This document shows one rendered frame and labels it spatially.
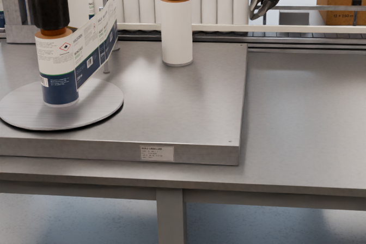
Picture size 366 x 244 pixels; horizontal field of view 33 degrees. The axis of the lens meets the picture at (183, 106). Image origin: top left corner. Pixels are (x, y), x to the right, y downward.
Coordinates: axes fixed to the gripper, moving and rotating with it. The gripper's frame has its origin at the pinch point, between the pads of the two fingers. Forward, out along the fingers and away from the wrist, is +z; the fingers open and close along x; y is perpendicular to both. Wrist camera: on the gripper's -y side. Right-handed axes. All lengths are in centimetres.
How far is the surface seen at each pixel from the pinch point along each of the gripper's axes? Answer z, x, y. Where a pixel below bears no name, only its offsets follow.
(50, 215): 97, -26, 16
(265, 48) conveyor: 5.7, 8.4, 5.4
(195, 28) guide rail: 11.7, -14.3, 4.5
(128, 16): 20.2, -35.2, 2.9
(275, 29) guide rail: -1.0, 8.0, 4.5
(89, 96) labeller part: 24, -32, 58
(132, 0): 14.9, -36.7, 2.8
